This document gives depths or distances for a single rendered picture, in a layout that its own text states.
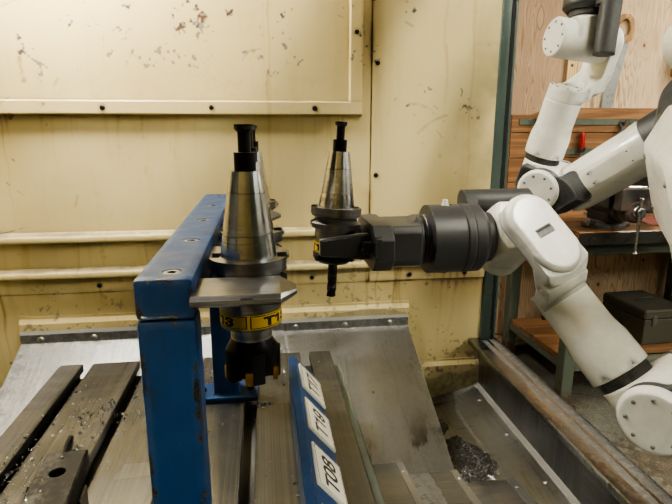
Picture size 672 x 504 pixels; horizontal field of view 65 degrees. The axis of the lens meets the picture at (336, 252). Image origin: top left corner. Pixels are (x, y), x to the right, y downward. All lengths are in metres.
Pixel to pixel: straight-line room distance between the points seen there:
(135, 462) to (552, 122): 0.87
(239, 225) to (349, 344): 0.88
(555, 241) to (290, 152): 0.69
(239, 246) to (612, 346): 0.46
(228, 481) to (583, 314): 0.47
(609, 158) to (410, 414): 0.62
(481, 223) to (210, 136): 0.71
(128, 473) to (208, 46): 0.83
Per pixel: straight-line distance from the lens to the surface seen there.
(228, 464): 0.76
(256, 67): 1.21
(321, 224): 0.64
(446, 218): 0.66
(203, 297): 0.36
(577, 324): 0.70
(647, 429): 0.68
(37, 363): 1.34
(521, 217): 0.68
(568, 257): 0.69
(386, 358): 1.25
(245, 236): 0.41
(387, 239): 0.62
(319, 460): 0.66
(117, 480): 0.77
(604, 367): 0.70
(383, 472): 1.03
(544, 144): 1.07
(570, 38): 1.03
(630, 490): 0.96
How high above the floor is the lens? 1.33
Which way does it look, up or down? 13 degrees down
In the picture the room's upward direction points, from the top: straight up
